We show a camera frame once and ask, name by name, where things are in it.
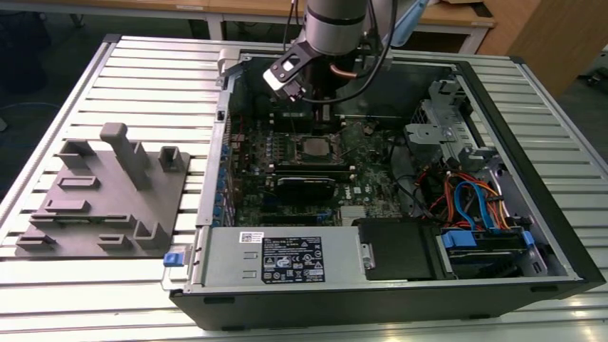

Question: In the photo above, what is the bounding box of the silver CPU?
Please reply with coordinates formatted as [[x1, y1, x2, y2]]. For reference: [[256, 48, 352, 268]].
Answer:
[[303, 138, 335, 157]]

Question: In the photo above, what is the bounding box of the metal socket cover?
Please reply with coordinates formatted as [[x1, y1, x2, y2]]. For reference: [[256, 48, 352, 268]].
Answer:
[[295, 135, 344, 161]]

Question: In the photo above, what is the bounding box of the CPU socket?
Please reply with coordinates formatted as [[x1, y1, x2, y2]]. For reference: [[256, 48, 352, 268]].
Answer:
[[292, 133, 348, 165]]

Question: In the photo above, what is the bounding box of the metal drive cage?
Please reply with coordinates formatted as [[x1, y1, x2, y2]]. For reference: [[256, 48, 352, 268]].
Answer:
[[402, 80, 507, 179]]

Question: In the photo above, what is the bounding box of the green motherboard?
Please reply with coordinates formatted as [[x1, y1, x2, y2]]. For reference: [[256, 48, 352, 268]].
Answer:
[[227, 119, 415, 227]]

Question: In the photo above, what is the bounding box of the black graphics card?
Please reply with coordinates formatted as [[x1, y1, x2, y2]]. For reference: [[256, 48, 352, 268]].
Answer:
[[275, 175, 339, 202]]

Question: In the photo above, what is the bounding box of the silver chipset heatsink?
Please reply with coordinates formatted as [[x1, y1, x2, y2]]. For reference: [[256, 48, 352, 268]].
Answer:
[[339, 205, 370, 219]]

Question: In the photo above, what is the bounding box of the wooden cabinet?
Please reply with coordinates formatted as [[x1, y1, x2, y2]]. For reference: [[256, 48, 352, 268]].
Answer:
[[479, 0, 608, 99]]

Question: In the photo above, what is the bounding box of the hard disk in blue carrier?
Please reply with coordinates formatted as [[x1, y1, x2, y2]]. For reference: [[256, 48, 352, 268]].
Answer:
[[439, 227, 536, 281]]

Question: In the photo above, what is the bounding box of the silver power supply unit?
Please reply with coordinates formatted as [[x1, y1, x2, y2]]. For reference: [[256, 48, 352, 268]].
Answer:
[[190, 226, 370, 288]]

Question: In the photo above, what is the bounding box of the grey parts rack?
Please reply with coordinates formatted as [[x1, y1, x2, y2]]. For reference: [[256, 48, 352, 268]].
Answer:
[[14, 123, 192, 258]]

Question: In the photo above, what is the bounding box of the black PC case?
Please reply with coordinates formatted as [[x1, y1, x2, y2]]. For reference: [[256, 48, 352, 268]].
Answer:
[[168, 48, 608, 332]]

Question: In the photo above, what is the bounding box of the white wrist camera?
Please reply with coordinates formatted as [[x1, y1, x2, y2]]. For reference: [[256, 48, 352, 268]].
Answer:
[[263, 44, 315, 103]]

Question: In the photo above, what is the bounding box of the wooden desk white frame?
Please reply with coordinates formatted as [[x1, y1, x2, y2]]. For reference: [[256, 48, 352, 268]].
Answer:
[[0, 0, 224, 40], [208, 0, 498, 54]]

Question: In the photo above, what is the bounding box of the blue wire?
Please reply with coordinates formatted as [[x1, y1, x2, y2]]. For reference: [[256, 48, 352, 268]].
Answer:
[[454, 181, 498, 234]]

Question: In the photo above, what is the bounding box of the orange wire bundle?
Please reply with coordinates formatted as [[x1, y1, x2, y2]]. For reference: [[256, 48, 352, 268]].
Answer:
[[430, 170, 522, 231]]

